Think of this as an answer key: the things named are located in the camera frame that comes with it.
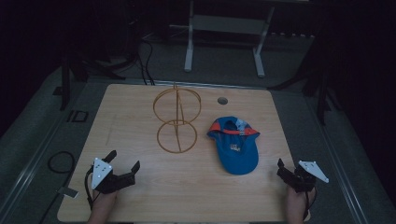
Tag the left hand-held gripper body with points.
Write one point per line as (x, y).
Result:
(106, 180)

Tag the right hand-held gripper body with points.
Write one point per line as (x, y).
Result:
(303, 178)

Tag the blue and orange cap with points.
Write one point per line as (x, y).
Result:
(236, 146)

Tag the person's left hand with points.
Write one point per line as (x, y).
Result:
(104, 200)

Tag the person's right hand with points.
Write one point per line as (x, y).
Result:
(297, 200)

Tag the grey tape strip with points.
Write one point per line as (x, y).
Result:
(67, 192)

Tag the black stand with legs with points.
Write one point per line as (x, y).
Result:
(65, 84)

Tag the black tripod stand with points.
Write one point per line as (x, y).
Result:
(322, 90)

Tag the black rectangular floor bracket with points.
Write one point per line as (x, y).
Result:
(77, 116)

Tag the white metal frame stand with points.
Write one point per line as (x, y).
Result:
(190, 40)

